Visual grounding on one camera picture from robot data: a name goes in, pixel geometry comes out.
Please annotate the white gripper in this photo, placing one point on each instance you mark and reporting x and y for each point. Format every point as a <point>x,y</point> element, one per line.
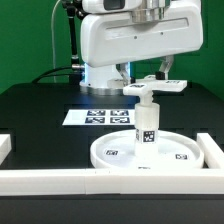
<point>120,31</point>

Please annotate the white cross-shaped table base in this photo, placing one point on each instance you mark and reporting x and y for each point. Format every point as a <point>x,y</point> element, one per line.
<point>144,88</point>

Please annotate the white round table top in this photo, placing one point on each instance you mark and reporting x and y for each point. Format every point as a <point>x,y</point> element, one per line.
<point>171,152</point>

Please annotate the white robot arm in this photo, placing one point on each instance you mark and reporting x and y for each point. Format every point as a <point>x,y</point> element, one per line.
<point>104,80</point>

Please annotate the white marker sheet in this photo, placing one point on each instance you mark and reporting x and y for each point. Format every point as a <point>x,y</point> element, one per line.
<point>90,117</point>

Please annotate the white U-shaped fence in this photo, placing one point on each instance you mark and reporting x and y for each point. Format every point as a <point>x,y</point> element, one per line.
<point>209,180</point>

